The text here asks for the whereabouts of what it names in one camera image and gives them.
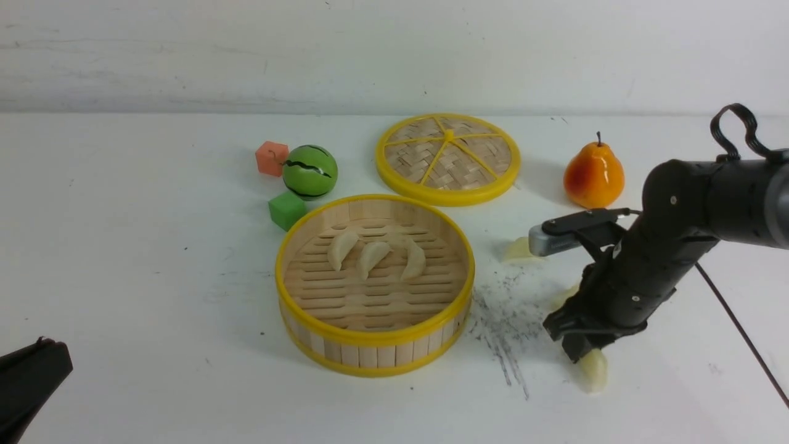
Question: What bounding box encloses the green toy watermelon ball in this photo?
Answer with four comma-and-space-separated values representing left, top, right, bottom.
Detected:
282, 144, 338, 200

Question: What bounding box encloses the bamboo steamer tray yellow rim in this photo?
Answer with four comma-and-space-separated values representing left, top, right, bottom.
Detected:
274, 194, 475, 377

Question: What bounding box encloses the orange toy pear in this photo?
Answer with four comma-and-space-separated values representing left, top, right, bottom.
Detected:
563, 131, 625, 210

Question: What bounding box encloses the orange foam cube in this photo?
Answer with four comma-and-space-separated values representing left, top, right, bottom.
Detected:
255, 141, 290, 177

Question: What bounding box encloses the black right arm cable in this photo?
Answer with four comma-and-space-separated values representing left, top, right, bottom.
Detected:
693, 103, 789, 409

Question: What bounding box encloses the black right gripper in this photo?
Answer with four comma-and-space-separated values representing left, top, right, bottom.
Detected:
543, 228, 719, 363

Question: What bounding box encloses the green foam cube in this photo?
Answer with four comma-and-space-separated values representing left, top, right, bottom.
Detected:
268, 191, 308, 231

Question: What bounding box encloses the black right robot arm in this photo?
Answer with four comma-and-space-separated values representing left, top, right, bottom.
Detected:
541, 158, 787, 363

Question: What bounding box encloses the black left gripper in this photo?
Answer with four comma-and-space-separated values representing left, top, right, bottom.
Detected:
1, 337, 73, 443

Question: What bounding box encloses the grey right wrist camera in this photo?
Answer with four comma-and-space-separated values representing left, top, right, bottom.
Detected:
528, 208, 632, 257

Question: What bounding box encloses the woven bamboo steamer lid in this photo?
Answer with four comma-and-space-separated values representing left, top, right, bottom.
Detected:
375, 113, 521, 206

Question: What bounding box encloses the white dumpling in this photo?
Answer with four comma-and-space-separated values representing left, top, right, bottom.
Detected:
501, 236, 539, 263
327, 230, 359, 271
576, 348, 608, 394
357, 241, 391, 281
401, 239, 427, 281
550, 282, 580, 312

